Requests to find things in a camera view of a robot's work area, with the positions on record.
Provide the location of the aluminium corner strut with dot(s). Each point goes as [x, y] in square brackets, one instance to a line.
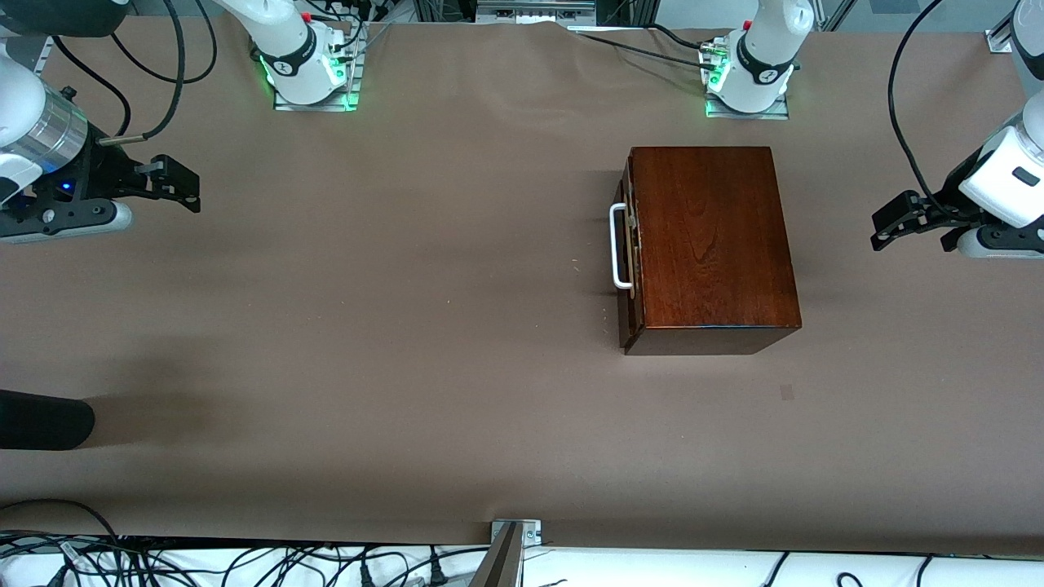
[999, 41]

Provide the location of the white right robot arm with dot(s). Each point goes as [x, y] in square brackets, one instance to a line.
[285, 41]

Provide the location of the black ribbed cylinder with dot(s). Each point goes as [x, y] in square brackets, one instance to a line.
[41, 420]

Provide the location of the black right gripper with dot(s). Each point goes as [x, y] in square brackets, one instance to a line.
[104, 173]

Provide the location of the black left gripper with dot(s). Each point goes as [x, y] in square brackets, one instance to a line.
[946, 205]

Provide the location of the dark angled camera pole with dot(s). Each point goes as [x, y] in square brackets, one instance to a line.
[499, 567]

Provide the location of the metal base plate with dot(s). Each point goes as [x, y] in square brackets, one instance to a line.
[746, 116]
[314, 106]

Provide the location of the aluminium frame rack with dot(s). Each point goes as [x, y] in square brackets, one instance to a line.
[644, 10]

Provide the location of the silver mounting bracket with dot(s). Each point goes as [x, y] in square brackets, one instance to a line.
[530, 531]

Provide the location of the perforated aluminium rail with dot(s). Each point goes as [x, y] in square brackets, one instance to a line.
[42, 57]

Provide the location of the dark brown wooden cabinet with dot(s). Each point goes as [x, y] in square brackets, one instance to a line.
[710, 236]

